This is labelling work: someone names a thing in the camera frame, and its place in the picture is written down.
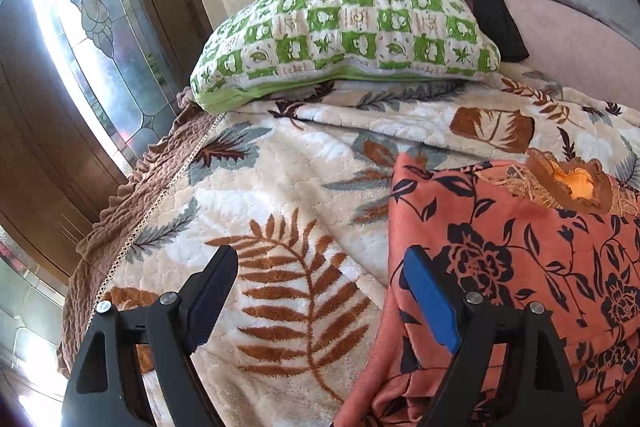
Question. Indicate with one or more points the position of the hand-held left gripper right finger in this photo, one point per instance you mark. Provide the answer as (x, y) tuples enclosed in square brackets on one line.
[(430, 297)]

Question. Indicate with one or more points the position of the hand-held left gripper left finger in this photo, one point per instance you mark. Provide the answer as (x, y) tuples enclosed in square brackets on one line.
[(210, 307)]

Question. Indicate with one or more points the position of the orange floral garment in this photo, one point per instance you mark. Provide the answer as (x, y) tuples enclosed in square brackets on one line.
[(500, 227)]

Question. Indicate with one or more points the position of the brown quilted bed cover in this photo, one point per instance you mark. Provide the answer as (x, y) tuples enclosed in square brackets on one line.
[(150, 177)]

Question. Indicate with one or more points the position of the leaf print fleece blanket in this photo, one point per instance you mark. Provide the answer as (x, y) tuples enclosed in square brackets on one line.
[(300, 187)]

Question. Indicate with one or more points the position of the stained glass window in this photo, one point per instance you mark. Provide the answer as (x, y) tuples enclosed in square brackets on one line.
[(25, 322), (90, 7)]

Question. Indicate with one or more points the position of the green checkered pillow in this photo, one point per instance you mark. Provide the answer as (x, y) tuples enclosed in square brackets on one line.
[(350, 22)]

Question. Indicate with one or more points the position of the brown wooden window frame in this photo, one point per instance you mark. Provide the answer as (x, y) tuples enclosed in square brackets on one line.
[(30, 132)]

